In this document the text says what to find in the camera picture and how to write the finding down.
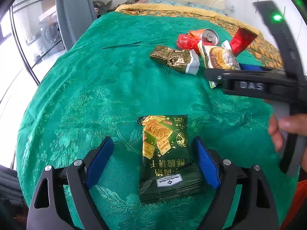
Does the orange red clothing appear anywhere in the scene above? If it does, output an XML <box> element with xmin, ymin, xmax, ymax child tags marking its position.
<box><xmin>280</xmin><ymin>180</ymin><xmax>307</xmax><ymax>229</ymax></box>

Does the grey curtain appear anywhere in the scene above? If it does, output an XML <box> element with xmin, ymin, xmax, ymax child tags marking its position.
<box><xmin>55</xmin><ymin>0</ymin><xmax>97</xmax><ymax>51</ymax></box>

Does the red foil snack wrapper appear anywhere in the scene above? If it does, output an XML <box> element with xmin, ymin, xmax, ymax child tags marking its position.
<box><xmin>229</xmin><ymin>28</ymin><xmax>257</xmax><ymax>56</ymax></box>

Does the red crumpled plastic bag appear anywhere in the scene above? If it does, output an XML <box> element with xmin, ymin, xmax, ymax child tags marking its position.
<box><xmin>176</xmin><ymin>34</ymin><xmax>200</xmax><ymax>54</ymax></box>

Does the washing machine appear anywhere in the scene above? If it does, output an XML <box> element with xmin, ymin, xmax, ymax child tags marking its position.
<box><xmin>39</xmin><ymin>12</ymin><xmax>64</xmax><ymax>55</ymax></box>

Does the gold foil wrapper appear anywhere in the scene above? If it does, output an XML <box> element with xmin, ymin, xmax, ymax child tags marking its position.
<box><xmin>149</xmin><ymin>45</ymin><xmax>200</xmax><ymax>75</ymax></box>

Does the orange soda can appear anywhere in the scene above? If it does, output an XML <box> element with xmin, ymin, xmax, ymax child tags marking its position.
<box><xmin>187</xmin><ymin>29</ymin><xmax>219</xmax><ymax>46</ymax></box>

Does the green embroidered bedspread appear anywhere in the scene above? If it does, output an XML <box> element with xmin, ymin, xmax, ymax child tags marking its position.
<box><xmin>17</xmin><ymin>11</ymin><xmax>297</xmax><ymax>229</ymax></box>

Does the right hand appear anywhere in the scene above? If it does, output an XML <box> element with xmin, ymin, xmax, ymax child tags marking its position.
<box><xmin>265</xmin><ymin>100</ymin><xmax>306</xmax><ymax>177</ymax></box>

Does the green cracker packet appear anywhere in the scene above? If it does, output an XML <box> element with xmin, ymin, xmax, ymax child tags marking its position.
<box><xmin>137</xmin><ymin>115</ymin><xmax>205</xmax><ymax>204</ymax></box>

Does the orange floral quilt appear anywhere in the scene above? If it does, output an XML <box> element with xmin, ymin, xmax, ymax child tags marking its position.
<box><xmin>115</xmin><ymin>3</ymin><xmax>284</xmax><ymax>69</ymax></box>

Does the oat bread wrapper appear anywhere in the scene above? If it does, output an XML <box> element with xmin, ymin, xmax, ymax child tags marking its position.
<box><xmin>197</xmin><ymin>40</ymin><xmax>241</xmax><ymax>90</ymax></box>

